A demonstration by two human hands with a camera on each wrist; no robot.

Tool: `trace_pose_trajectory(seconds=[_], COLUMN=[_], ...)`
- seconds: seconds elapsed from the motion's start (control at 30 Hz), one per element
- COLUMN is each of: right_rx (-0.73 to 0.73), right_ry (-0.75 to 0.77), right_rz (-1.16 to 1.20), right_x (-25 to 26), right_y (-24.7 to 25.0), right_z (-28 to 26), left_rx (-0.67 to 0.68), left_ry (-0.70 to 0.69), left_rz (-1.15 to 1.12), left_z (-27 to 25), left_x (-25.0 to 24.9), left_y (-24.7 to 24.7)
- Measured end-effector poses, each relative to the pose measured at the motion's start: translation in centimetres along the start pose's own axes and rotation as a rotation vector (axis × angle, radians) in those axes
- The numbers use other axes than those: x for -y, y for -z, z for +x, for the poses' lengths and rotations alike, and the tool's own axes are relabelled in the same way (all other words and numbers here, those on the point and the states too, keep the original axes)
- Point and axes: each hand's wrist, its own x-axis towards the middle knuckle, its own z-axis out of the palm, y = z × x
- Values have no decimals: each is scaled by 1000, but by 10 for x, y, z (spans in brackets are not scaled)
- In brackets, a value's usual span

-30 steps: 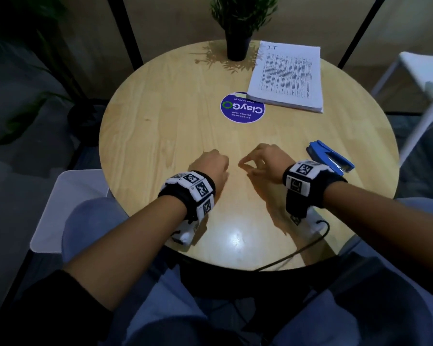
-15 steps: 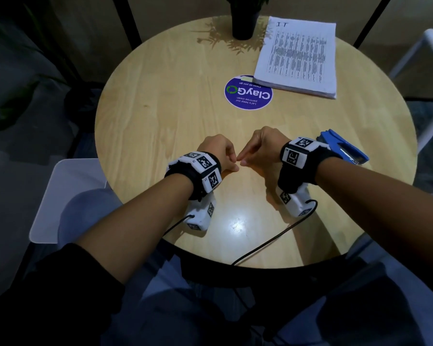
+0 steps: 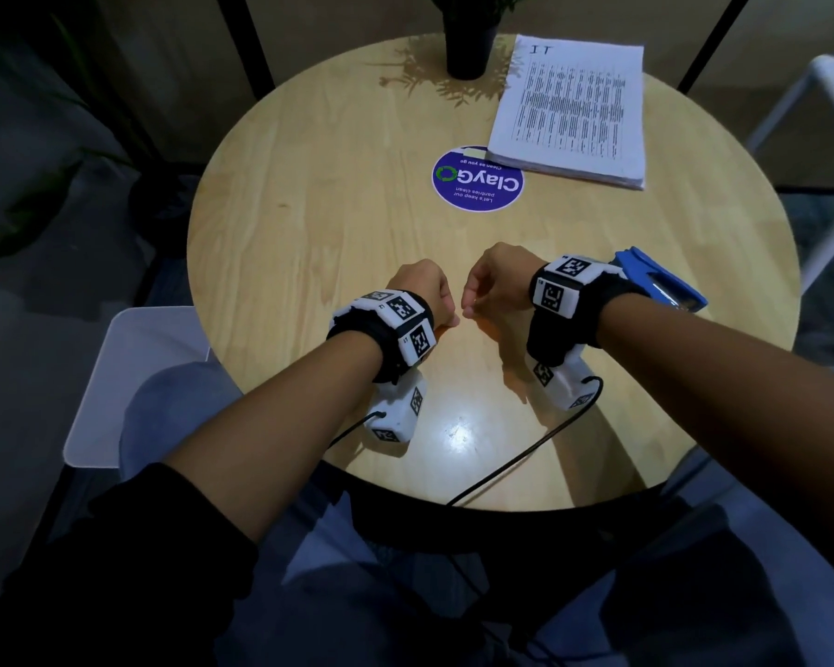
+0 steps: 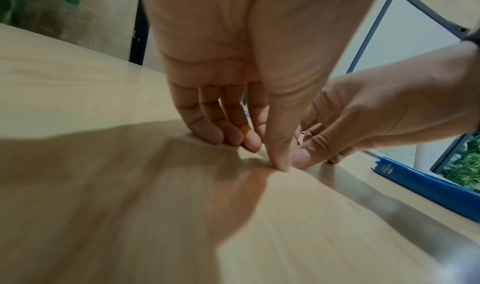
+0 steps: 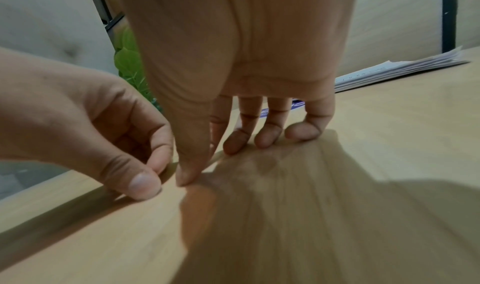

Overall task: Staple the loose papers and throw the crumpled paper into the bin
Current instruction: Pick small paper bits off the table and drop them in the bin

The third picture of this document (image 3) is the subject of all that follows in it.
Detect person's right hand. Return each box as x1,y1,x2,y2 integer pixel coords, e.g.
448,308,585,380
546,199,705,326
461,242,550,321

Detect person's left hand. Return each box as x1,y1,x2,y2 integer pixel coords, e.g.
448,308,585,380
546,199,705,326
386,258,461,333

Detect blue stapler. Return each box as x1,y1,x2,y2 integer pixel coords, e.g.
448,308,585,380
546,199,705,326
613,245,709,315

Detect stack of white printed papers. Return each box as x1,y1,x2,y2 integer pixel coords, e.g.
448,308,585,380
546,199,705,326
487,33,648,192

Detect person's left forearm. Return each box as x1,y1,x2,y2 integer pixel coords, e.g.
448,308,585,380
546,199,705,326
163,331,385,543

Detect person's right forearm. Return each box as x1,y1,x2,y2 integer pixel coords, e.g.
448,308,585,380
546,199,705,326
595,295,834,549

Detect person's grey trousers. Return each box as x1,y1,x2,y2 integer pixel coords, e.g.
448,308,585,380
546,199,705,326
118,360,834,667

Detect person's black sleeve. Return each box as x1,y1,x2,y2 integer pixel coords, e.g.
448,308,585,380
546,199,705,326
0,461,259,667

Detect black right wristband with markers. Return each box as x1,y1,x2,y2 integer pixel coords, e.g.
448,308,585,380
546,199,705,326
525,254,648,369

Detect round purple sticker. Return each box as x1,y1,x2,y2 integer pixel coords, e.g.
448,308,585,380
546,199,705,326
431,146,526,215

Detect small potted green plant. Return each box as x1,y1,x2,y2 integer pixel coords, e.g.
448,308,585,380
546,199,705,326
423,0,537,82

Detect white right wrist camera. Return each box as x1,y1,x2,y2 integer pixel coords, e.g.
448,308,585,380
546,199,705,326
531,346,596,412

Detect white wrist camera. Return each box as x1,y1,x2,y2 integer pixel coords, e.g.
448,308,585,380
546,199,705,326
531,346,596,412
362,371,429,456

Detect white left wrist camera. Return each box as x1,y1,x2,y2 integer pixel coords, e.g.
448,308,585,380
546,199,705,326
362,371,429,456

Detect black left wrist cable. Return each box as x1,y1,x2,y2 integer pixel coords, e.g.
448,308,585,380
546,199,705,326
326,411,388,449

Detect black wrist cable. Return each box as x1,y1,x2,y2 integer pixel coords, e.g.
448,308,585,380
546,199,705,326
326,411,388,449
446,375,606,508

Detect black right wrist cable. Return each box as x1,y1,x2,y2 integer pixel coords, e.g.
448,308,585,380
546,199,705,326
446,375,606,508

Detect black partition frame post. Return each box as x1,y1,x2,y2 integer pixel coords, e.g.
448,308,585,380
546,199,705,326
676,0,755,94
213,0,276,99

